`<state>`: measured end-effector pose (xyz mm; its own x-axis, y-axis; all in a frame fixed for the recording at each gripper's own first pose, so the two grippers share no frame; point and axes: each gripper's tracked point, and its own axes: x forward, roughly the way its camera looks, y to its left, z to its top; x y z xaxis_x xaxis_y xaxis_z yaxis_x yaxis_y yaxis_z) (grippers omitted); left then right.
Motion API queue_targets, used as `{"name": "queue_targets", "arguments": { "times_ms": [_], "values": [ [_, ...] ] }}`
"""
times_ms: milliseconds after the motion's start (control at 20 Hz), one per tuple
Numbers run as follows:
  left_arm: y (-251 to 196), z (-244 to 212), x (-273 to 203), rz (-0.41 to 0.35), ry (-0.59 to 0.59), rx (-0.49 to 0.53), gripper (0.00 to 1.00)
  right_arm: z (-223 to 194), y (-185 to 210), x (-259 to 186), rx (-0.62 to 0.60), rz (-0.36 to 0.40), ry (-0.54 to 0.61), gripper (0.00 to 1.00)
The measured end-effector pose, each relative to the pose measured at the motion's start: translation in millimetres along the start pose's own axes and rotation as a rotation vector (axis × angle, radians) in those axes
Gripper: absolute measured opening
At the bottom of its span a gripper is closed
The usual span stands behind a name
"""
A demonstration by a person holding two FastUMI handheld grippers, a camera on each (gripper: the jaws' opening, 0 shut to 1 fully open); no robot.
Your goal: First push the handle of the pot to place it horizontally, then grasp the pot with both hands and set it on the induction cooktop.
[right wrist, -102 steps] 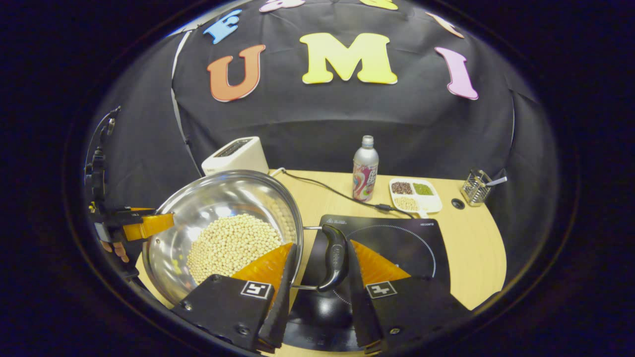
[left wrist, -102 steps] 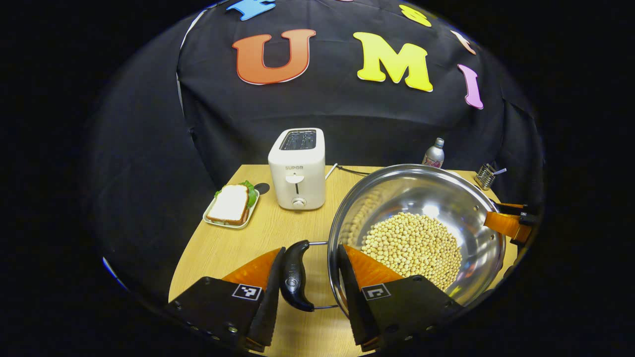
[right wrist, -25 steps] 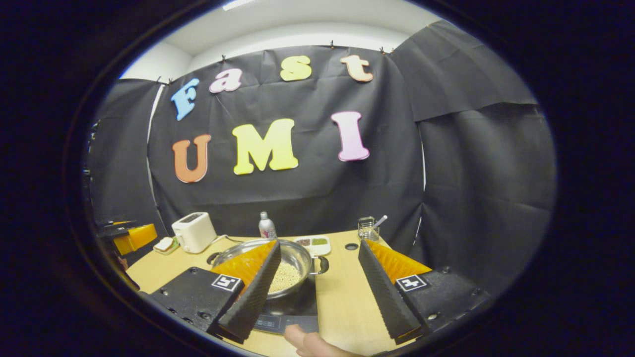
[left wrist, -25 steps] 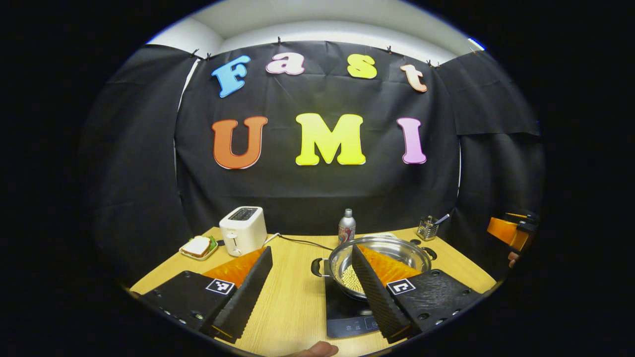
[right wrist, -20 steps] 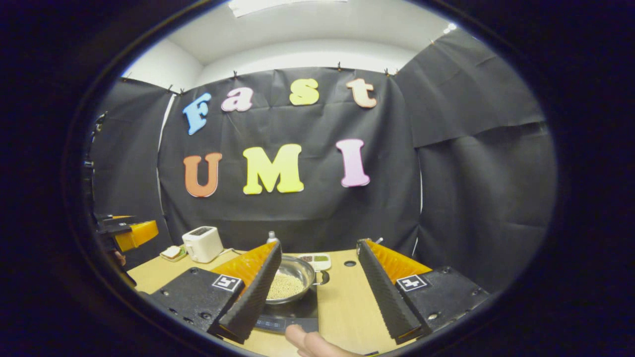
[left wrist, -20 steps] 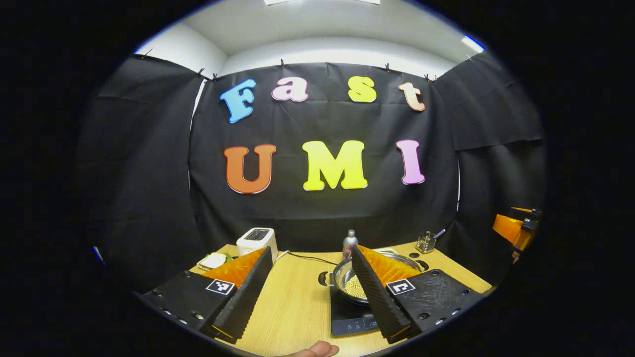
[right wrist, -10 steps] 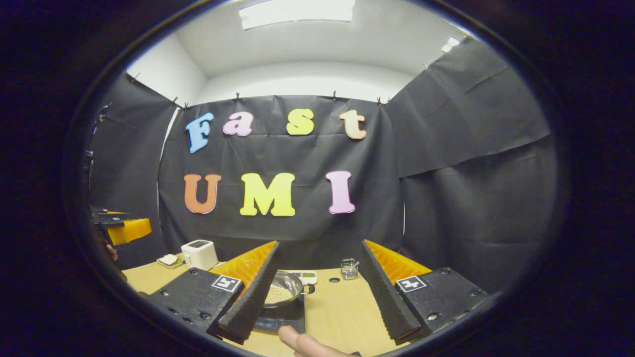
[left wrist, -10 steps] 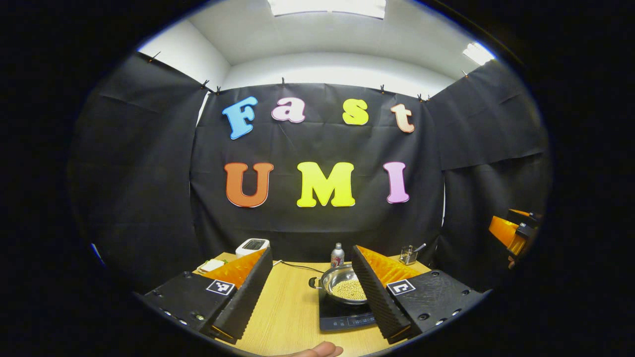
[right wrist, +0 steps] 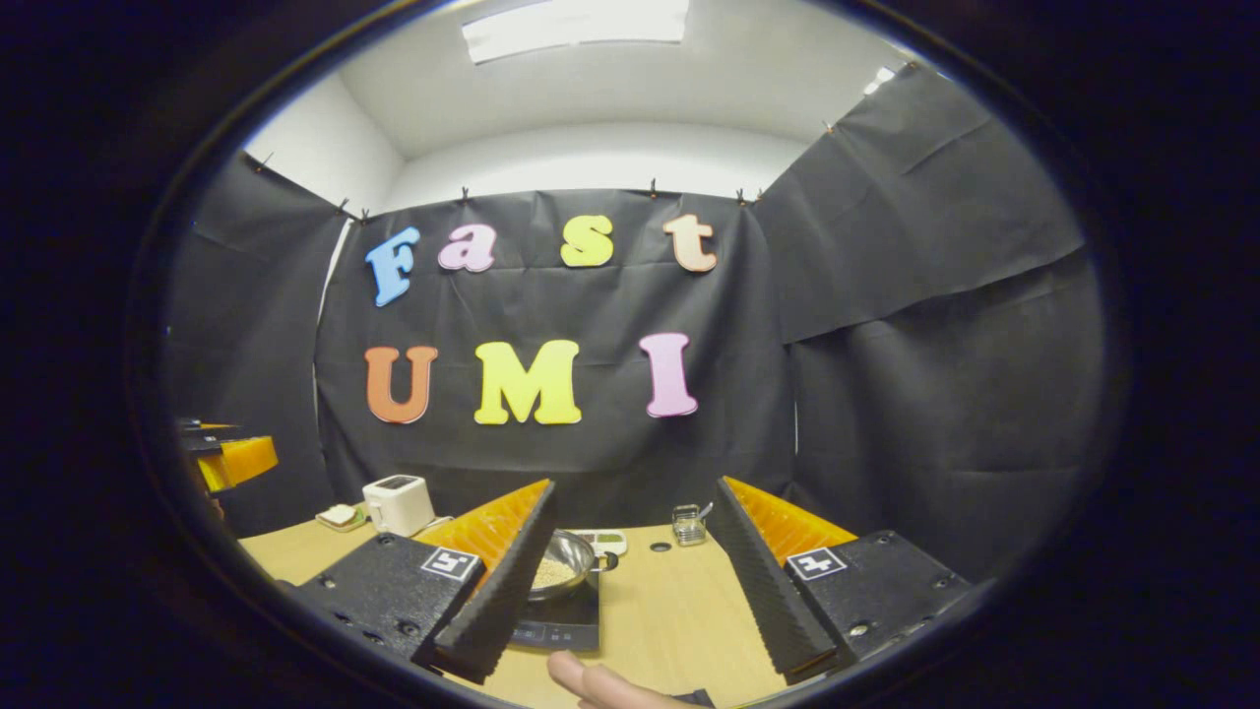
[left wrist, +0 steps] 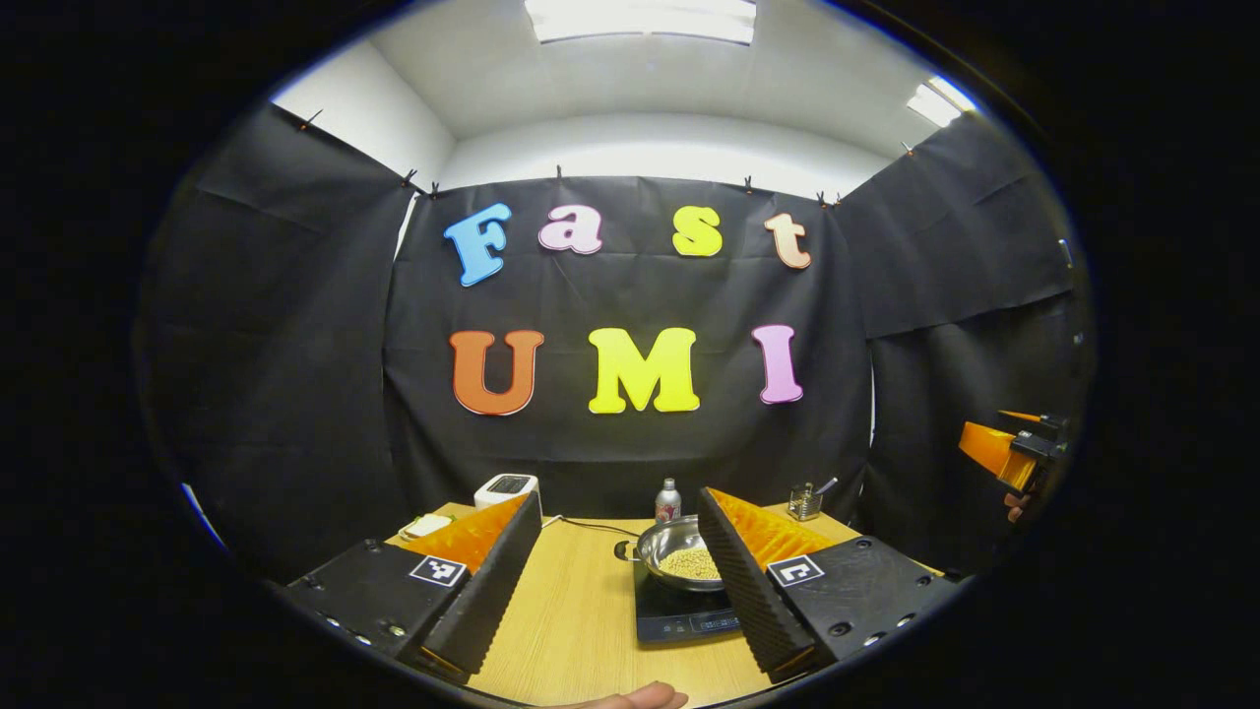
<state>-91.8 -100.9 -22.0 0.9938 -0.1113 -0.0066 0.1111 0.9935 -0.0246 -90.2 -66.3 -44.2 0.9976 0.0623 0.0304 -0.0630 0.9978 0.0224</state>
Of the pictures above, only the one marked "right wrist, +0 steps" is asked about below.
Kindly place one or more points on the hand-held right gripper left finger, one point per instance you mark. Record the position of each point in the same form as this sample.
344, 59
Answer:
502, 601

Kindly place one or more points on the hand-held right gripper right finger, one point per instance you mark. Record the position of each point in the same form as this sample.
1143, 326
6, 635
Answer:
773, 601

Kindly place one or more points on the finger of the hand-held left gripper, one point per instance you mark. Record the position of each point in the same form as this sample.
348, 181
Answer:
241, 461
207, 430

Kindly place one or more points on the pile of soybeans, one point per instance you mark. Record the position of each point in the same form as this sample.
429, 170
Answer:
553, 573

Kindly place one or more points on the black induction cooktop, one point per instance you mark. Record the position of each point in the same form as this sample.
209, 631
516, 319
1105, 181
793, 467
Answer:
566, 622

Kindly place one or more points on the toy sandwich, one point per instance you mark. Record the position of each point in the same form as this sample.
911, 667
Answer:
340, 514

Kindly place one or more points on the white divided bean dish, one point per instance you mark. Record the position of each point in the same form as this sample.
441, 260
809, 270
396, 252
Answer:
610, 540

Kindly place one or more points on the small green plate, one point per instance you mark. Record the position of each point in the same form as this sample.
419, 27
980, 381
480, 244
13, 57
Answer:
359, 522

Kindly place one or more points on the white toaster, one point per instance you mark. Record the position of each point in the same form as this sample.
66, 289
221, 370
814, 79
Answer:
399, 504

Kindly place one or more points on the black backdrop cloth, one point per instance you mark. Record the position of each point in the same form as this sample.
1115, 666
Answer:
591, 305

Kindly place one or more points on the small ceiling light panel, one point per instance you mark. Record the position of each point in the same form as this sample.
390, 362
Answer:
879, 81

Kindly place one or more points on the large ceiling light panel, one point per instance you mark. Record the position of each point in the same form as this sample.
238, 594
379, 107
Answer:
576, 30

